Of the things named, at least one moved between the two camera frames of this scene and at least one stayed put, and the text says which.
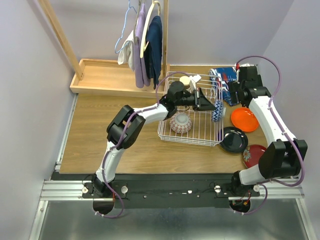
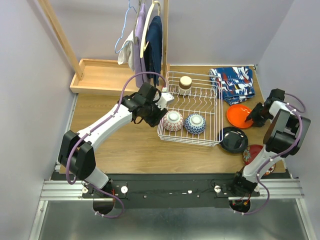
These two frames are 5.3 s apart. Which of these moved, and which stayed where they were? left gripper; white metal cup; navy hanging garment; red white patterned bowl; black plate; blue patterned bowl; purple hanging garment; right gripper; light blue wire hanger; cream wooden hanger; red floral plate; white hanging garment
Moved: left gripper; red white patterned bowl; blue patterned bowl; right gripper
Stayed: cream wooden hanger; navy hanging garment; light blue wire hanger; purple hanging garment; black plate; white hanging garment; red floral plate; white metal cup
